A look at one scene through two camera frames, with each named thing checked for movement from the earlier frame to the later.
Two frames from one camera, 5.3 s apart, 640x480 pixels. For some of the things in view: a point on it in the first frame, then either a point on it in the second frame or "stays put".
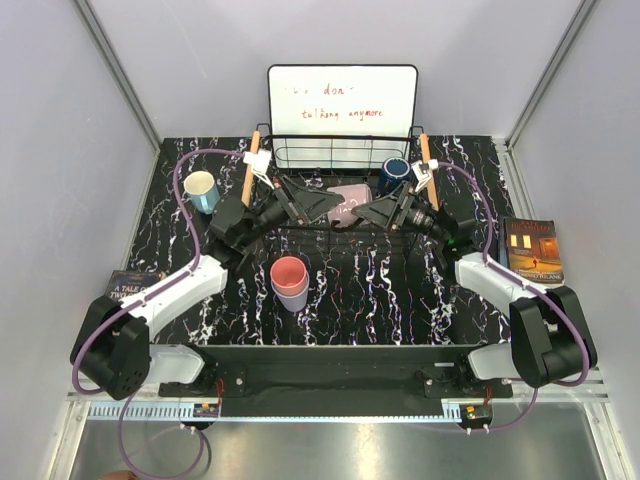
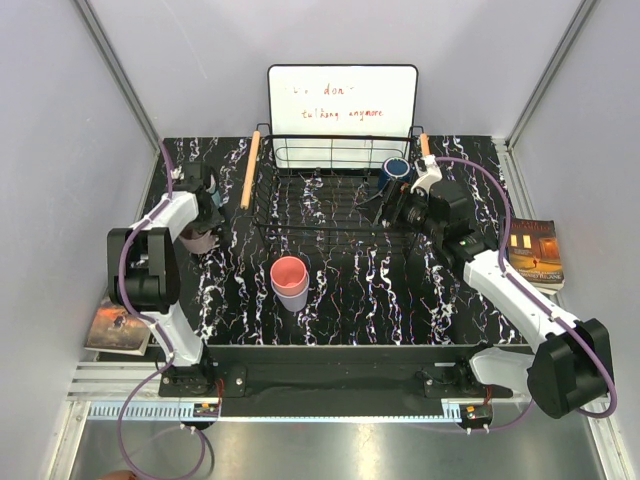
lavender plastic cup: x=294 y=302 stays put
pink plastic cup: x=288 y=275 stays put
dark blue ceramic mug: x=395 y=171 stays put
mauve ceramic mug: x=355 y=195 -> x=197 y=242
